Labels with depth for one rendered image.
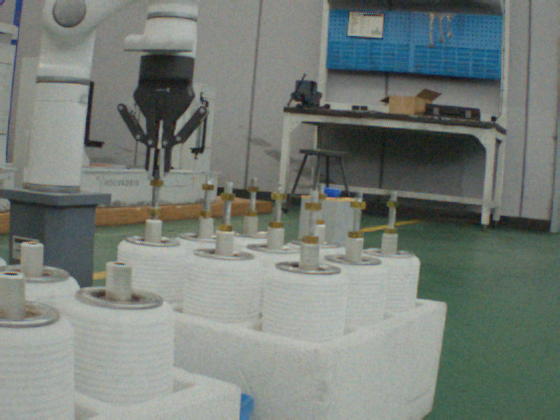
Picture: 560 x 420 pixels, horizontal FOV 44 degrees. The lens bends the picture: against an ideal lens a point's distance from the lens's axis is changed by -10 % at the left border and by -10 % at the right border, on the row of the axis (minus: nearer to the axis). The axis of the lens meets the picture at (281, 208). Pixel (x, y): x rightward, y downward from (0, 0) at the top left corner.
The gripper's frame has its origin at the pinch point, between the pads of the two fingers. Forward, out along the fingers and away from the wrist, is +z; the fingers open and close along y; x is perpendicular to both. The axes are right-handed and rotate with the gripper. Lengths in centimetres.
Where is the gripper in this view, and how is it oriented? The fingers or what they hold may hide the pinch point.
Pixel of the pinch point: (158, 162)
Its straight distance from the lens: 99.4
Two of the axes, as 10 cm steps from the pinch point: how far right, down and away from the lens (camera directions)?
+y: -10.0, -0.7, 0.6
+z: -0.7, 10.0, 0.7
